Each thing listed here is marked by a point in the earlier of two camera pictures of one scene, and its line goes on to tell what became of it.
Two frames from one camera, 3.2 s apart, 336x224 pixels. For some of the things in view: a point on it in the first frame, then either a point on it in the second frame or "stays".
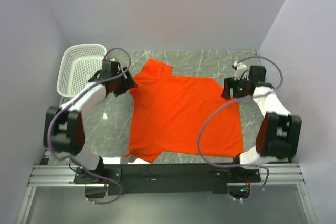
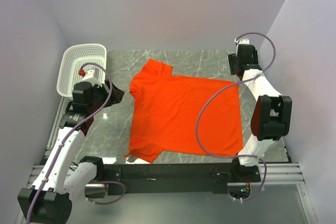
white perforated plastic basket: [79, 63] stays
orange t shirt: [167, 110] stays
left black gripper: [128, 83] -> [117, 96]
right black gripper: [226, 93] -> [233, 61]
